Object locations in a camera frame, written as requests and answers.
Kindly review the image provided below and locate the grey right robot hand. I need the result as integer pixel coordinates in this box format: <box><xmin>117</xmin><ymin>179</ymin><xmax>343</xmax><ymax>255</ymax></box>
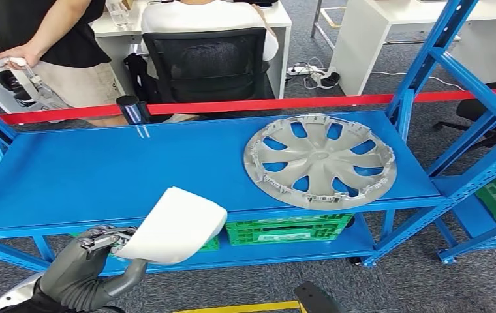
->
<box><xmin>293</xmin><ymin>281</ymin><xmax>344</xmax><ymax>313</ymax></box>

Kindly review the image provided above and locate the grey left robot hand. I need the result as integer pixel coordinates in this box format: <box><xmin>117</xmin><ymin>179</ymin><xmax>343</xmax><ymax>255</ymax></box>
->
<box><xmin>36</xmin><ymin>224</ymin><xmax>149</xmax><ymax>312</ymax></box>

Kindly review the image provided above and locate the white curved plastic part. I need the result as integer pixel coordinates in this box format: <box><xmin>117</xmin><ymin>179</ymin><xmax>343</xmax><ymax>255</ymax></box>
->
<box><xmin>112</xmin><ymin>186</ymin><xmax>228</xmax><ymax>265</ymax></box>

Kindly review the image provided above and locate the white handheld controller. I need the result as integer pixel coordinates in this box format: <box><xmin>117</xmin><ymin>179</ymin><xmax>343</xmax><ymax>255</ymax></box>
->
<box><xmin>0</xmin><ymin>56</ymin><xmax>28</xmax><ymax>69</ymax></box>

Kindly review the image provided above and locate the blue metal shelf rack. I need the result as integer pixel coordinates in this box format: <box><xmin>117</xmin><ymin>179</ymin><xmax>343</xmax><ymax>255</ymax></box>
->
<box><xmin>431</xmin><ymin>157</ymin><xmax>496</xmax><ymax>264</ymax></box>
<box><xmin>0</xmin><ymin>0</ymin><xmax>496</xmax><ymax>277</ymax></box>

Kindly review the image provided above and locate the yellow floor tape square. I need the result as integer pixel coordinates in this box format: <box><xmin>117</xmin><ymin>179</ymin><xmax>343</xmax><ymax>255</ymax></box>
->
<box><xmin>172</xmin><ymin>301</ymin><xmax>307</xmax><ymax>313</ymax></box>

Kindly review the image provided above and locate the silver wheel hubcap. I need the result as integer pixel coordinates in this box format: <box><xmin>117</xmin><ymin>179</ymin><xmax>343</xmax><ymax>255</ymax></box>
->
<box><xmin>243</xmin><ymin>113</ymin><xmax>397</xmax><ymax>211</ymax></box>

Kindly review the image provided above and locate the grey black headset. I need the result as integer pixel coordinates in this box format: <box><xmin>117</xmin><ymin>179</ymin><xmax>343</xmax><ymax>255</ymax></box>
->
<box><xmin>0</xmin><ymin>68</ymin><xmax>65</xmax><ymax>109</ymax></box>

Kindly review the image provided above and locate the red barrier belt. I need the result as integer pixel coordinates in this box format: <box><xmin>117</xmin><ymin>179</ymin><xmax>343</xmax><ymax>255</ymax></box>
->
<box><xmin>0</xmin><ymin>88</ymin><xmax>496</xmax><ymax>130</ymax></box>

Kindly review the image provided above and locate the black power adapter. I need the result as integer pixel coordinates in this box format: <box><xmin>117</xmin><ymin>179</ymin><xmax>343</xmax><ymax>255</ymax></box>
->
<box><xmin>319</xmin><ymin>71</ymin><xmax>341</xmax><ymax>89</ymax></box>

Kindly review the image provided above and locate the white power strip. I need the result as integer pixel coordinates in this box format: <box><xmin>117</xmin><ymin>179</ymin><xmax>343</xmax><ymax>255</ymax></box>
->
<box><xmin>287</xmin><ymin>65</ymin><xmax>320</xmax><ymax>76</ymax></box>

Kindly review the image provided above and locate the black mesh office chair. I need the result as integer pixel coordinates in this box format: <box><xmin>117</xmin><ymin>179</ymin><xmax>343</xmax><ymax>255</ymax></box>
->
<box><xmin>142</xmin><ymin>26</ymin><xmax>275</xmax><ymax>107</ymax></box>

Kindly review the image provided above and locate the clear water bottle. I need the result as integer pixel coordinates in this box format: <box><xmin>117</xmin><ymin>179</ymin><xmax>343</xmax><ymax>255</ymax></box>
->
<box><xmin>106</xmin><ymin>0</ymin><xmax>131</xmax><ymax>27</ymax></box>

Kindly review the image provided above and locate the black barrier post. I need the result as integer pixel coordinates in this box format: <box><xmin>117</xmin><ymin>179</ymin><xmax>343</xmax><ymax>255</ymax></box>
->
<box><xmin>116</xmin><ymin>95</ymin><xmax>150</xmax><ymax>125</ymax></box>

